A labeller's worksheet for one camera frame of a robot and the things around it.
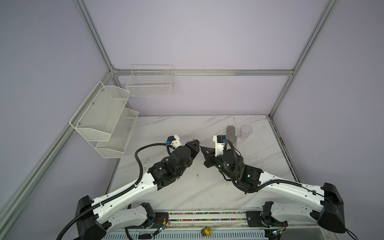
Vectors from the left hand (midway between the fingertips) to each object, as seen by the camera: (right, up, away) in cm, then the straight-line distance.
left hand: (200, 142), depth 70 cm
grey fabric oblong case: (+23, +3, +36) cm, 43 cm away
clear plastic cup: (+34, +5, +38) cm, 51 cm away
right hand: (0, -3, -1) cm, 3 cm away
